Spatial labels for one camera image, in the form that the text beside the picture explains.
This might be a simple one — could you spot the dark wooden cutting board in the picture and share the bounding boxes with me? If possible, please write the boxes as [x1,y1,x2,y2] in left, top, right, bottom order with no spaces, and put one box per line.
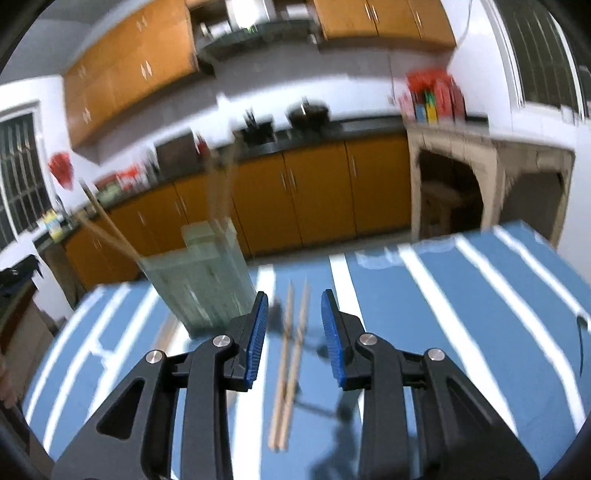
[155,132,199,175]

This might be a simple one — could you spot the barred window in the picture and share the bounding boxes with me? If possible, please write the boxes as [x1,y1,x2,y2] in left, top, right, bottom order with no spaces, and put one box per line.
[1,113,51,249]
[496,1,590,118]

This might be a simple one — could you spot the orange lower cabinets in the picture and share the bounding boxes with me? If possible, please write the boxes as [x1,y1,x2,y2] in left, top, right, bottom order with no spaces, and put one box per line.
[64,133,413,292]

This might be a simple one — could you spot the black wok with utensils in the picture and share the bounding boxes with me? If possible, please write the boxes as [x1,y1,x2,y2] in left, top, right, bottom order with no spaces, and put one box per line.
[242,109,274,145]

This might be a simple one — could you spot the right barred window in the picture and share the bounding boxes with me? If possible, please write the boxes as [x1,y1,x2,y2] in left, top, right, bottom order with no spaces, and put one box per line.
[496,1,590,118]

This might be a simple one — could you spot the left barred window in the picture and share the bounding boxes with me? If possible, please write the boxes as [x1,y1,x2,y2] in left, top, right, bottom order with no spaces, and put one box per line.
[1,113,51,249]

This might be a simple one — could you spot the red plastic bag on wall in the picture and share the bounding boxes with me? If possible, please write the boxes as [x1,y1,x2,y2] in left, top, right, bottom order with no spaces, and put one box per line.
[48,151,74,190]

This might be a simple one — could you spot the orange cabinets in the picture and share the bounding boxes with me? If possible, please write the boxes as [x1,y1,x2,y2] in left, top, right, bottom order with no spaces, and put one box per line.
[63,1,457,148]
[64,133,413,292]

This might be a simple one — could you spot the green perforated chopstick holder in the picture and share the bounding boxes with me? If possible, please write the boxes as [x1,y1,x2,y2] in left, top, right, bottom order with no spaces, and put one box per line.
[139,217,256,338]

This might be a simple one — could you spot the yellow detergent bottle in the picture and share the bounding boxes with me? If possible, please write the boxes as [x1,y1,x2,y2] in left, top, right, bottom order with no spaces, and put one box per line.
[43,209,63,242]

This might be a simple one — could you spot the white worn side table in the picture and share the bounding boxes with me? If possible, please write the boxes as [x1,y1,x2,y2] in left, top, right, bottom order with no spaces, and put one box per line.
[404,121,575,247]

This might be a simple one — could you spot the blue white striped tablecloth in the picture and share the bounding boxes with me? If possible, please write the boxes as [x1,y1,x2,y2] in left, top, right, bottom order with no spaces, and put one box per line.
[23,222,590,479]

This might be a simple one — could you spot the black lidded wok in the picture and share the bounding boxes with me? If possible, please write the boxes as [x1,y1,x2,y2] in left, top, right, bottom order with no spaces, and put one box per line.
[287,98,329,131]

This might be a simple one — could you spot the orange upper cabinets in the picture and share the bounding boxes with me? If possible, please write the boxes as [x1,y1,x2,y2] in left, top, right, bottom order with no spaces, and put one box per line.
[63,1,457,148]

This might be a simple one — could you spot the black countertop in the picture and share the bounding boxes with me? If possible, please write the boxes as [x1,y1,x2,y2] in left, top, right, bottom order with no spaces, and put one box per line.
[34,115,491,250]

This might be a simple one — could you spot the red bag and bottles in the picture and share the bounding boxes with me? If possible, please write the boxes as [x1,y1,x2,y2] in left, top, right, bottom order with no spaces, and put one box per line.
[398,69,467,124]

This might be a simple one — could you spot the wooden stool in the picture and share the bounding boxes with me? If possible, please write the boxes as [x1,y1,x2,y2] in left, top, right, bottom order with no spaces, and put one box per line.
[420,181,464,238]

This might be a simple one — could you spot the steel range hood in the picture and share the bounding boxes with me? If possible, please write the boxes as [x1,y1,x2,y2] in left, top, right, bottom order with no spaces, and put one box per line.
[189,0,321,64]

